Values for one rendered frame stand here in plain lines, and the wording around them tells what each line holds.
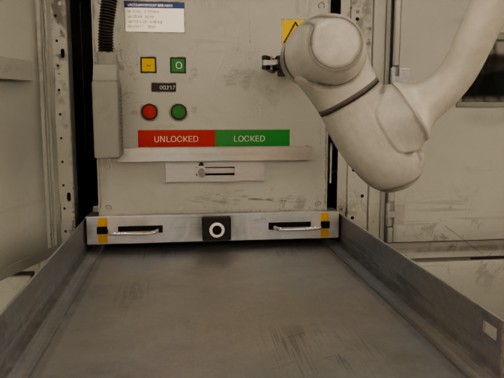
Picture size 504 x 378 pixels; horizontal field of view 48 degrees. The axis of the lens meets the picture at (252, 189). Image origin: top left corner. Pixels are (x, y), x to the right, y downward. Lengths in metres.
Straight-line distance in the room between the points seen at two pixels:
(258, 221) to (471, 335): 0.60
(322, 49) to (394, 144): 0.18
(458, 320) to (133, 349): 0.41
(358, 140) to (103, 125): 0.49
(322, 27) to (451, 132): 0.64
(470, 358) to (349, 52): 0.41
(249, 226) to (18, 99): 0.53
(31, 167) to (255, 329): 0.63
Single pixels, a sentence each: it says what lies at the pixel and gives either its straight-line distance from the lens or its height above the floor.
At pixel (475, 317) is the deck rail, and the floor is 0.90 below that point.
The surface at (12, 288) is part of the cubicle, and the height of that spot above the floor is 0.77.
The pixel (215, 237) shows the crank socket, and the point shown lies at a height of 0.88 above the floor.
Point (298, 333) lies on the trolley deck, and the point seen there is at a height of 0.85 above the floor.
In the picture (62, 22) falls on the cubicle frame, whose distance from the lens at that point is 1.27.
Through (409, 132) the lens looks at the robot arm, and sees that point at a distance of 0.85.
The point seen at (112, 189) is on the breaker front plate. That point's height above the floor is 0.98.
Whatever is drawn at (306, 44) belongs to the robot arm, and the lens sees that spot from 0.79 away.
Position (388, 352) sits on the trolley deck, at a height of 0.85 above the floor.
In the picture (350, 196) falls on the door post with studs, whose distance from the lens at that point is 1.30.
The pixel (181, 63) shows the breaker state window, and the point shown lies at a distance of 1.20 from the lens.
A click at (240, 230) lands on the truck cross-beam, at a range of 1.22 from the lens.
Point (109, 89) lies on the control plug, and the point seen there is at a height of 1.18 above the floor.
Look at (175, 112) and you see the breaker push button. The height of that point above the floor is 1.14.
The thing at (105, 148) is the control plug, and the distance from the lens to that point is 1.10.
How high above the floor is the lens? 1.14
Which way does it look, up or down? 8 degrees down
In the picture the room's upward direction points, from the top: straight up
